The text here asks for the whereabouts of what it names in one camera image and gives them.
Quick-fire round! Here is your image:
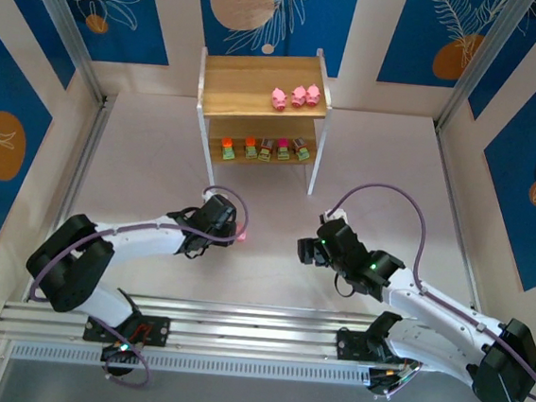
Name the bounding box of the green truck orange mixer drum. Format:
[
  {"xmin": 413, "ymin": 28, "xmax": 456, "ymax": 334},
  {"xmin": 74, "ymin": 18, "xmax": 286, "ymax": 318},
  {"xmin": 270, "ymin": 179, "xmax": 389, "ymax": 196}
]
[
  {"xmin": 242, "ymin": 134, "xmax": 260, "ymax": 162},
  {"xmin": 217, "ymin": 135, "xmax": 237, "ymax": 163}
]

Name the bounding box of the green red ladder fire truck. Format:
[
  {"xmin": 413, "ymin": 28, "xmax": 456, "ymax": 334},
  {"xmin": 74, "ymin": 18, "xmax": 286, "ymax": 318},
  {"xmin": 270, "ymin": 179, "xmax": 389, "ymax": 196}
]
[{"xmin": 256, "ymin": 137, "xmax": 277, "ymax": 164}]

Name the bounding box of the green truck pink mixer drum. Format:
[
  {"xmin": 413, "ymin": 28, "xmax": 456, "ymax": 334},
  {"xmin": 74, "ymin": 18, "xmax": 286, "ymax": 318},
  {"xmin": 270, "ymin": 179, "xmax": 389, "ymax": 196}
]
[{"xmin": 274, "ymin": 137, "xmax": 293, "ymax": 163}]

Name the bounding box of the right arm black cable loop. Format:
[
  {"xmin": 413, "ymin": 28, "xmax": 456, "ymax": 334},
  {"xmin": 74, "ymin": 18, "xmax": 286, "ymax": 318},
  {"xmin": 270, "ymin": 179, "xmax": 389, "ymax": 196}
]
[{"xmin": 332, "ymin": 271, "xmax": 358, "ymax": 300}]

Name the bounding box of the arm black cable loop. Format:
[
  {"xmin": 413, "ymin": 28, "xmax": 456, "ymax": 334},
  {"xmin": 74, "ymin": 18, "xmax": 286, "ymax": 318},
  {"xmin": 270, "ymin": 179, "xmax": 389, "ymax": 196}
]
[
  {"xmin": 332, "ymin": 271, "xmax": 358, "ymax": 300},
  {"xmin": 180, "ymin": 237, "xmax": 211, "ymax": 262}
]

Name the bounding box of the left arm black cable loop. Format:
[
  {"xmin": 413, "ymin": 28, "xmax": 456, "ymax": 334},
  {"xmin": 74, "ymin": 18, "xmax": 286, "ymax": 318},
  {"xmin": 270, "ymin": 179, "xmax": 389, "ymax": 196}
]
[{"xmin": 180, "ymin": 237, "xmax": 211, "ymax": 262}]

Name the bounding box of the aluminum base rail frame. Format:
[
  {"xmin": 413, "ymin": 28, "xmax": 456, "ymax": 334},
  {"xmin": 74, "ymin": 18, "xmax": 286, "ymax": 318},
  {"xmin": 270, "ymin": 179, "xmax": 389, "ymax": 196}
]
[{"xmin": 0, "ymin": 278, "xmax": 518, "ymax": 394}]

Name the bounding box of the aluminum side rail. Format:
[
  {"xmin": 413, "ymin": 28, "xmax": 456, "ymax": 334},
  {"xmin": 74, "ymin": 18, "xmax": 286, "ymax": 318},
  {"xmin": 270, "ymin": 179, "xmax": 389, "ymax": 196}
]
[
  {"xmin": 25, "ymin": 86, "xmax": 119, "ymax": 310},
  {"xmin": 415, "ymin": 115, "xmax": 498, "ymax": 312}
]

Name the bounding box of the controller board with wires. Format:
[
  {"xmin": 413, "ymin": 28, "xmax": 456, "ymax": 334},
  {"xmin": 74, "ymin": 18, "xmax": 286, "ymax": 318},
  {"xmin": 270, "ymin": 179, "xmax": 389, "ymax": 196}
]
[
  {"xmin": 365, "ymin": 362, "xmax": 419, "ymax": 402},
  {"xmin": 97, "ymin": 340, "xmax": 142, "ymax": 380}
]

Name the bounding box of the gray slotted cable duct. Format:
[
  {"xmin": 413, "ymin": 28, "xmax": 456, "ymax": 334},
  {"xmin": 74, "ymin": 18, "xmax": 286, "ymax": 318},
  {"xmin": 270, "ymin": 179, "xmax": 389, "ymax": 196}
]
[{"xmin": 9, "ymin": 336, "xmax": 376, "ymax": 393}]

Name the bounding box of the wooden shelf with white frame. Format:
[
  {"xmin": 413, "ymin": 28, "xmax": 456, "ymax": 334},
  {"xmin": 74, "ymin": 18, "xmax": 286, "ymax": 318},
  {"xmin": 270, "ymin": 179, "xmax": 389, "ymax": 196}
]
[{"xmin": 186, "ymin": 36, "xmax": 339, "ymax": 202}]

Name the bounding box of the blue floral wall panel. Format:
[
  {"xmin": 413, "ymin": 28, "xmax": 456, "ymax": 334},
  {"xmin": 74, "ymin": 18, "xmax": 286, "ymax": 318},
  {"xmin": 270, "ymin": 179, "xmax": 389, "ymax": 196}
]
[
  {"xmin": 0, "ymin": 12, "xmax": 64, "ymax": 257},
  {"xmin": 376, "ymin": 0, "xmax": 524, "ymax": 96},
  {"xmin": 38, "ymin": 0, "xmax": 176, "ymax": 68},
  {"xmin": 471, "ymin": 36, "xmax": 536, "ymax": 294},
  {"xmin": 188, "ymin": 0, "xmax": 360, "ymax": 80}
]

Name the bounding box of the aluminum frame post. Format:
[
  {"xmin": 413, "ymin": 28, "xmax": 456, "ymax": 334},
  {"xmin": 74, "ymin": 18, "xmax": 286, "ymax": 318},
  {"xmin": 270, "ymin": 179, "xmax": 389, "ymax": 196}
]
[
  {"xmin": 435, "ymin": 0, "xmax": 528, "ymax": 140},
  {"xmin": 9, "ymin": 0, "xmax": 127, "ymax": 107}
]

